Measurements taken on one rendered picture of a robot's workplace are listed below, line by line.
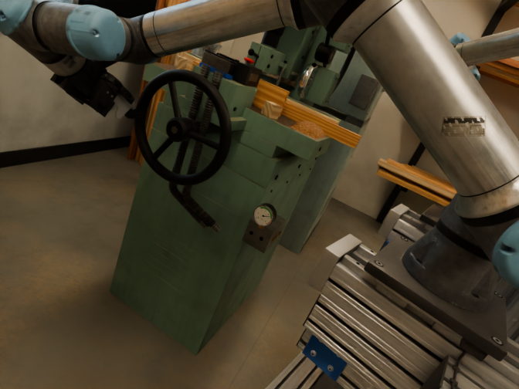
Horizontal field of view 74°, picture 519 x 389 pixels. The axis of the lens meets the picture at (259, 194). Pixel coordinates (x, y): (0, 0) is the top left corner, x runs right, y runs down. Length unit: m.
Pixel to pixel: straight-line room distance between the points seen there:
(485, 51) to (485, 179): 0.83
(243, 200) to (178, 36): 0.55
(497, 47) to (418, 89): 0.82
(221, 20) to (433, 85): 0.35
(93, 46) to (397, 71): 0.42
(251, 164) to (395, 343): 0.60
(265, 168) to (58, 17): 0.61
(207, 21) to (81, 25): 0.19
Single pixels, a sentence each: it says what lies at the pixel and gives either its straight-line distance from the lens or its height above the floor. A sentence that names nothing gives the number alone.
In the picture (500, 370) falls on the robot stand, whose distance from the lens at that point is 0.71.
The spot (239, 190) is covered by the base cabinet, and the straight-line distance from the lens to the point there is 1.06.
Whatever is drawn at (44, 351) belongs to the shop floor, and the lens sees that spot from 1.37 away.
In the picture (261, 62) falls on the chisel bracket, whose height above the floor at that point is 1.02.
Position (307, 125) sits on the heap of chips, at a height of 0.92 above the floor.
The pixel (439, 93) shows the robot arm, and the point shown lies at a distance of 0.45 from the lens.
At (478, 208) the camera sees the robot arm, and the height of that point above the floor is 0.99.
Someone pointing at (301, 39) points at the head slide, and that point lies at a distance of 1.24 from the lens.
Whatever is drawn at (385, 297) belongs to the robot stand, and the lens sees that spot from 0.68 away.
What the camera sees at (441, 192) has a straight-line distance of 3.07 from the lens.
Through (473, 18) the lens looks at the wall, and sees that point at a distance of 3.56.
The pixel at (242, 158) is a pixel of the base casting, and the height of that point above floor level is 0.76.
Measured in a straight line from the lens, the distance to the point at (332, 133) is 1.10.
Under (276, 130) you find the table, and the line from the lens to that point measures 0.98.
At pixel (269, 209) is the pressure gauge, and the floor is 0.69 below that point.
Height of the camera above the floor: 1.06
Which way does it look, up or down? 22 degrees down
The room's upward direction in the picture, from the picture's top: 22 degrees clockwise
